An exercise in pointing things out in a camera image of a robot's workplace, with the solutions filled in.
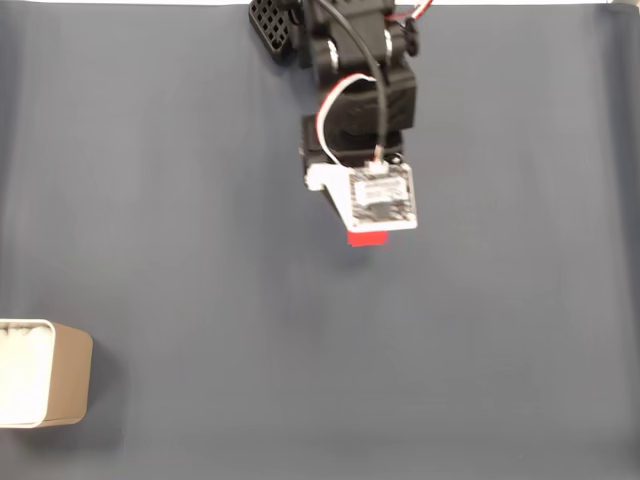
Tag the red cube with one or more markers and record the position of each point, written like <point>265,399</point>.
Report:
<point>367,240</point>

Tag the tan box with white rim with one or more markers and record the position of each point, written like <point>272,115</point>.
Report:
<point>70,375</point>

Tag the dark grey table mat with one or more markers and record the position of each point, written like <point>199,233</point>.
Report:
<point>300,350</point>

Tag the white soft padding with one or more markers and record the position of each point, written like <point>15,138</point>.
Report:
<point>25,375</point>

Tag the camera board on white bracket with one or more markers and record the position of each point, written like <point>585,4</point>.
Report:
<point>382,200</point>

